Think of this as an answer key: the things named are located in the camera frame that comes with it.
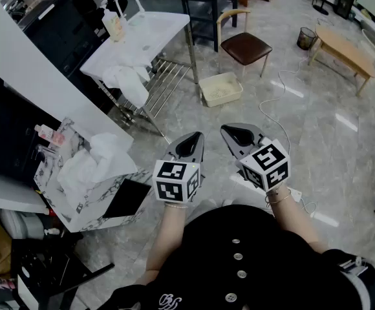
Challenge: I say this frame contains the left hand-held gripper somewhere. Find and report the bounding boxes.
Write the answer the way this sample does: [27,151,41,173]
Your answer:
[151,132,207,205]

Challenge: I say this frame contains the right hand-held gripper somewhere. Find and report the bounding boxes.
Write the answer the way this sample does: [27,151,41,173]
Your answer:
[220,123,292,193]

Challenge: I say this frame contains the cream plastic basket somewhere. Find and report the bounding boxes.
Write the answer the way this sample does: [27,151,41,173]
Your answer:
[198,72,244,109]

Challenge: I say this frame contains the white cloth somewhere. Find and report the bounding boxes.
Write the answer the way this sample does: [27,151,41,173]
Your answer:
[102,65,151,109]
[56,132,139,200]

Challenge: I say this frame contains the person's left forearm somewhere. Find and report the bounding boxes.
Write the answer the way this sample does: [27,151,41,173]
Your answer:
[144,201,189,285]

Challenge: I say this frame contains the person's right forearm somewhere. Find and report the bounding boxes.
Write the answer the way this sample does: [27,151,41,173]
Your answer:
[264,185,329,254]

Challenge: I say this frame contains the white power strip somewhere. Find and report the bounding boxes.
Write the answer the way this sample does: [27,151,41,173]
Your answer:
[287,185,303,203]

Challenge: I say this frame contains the wooden chair with brown seat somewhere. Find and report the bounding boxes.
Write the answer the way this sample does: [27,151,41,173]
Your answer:
[215,8,273,79]

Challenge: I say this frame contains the metal sink stand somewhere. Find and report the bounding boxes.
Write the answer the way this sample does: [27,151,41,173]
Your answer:
[93,21,200,145]

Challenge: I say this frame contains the marble pattern cabinet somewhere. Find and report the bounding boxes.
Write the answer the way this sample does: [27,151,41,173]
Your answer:
[34,117,153,234]

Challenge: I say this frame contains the black mesh wastebasket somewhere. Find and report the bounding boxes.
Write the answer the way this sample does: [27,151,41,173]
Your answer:
[296,26,317,51]

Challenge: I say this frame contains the white sink basin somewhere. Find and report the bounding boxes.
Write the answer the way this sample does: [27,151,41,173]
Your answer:
[80,10,191,88]

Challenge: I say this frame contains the pink bottle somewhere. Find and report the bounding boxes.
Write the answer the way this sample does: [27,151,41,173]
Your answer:
[34,124,66,147]

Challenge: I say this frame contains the oval wooden coffee table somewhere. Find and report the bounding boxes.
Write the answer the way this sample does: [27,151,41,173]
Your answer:
[307,24,375,97]

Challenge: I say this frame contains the soap bottle with orange label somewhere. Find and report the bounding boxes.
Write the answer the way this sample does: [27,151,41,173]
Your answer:
[101,6,126,42]

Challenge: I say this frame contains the white oval tub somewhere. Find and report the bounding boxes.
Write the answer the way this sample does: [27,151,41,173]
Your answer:
[360,27,375,55]

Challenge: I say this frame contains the tall black appliance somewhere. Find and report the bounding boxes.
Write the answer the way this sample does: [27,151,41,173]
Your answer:
[18,0,111,90]

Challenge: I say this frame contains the black cabinet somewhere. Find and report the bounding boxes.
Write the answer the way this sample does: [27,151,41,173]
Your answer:
[0,76,62,185]

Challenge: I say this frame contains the black stool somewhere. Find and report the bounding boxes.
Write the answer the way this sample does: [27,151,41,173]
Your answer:
[11,234,116,310]

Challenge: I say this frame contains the white power cable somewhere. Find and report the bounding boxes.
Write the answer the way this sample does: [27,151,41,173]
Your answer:
[259,48,311,156]

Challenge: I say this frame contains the gold bangle bracelets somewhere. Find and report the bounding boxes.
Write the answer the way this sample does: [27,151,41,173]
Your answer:
[264,185,294,206]

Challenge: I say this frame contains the black computer tower case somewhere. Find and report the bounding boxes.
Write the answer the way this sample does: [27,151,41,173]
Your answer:
[334,0,358,21]

